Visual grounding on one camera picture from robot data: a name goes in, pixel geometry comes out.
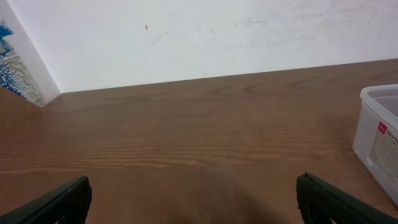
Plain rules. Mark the clear plastic storage container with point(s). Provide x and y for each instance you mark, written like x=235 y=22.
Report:
x=375 y=141

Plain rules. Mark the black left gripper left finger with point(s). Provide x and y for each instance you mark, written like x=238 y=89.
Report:
x=69 y=203

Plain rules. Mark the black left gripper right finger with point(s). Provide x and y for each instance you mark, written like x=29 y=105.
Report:
x=320 y=202

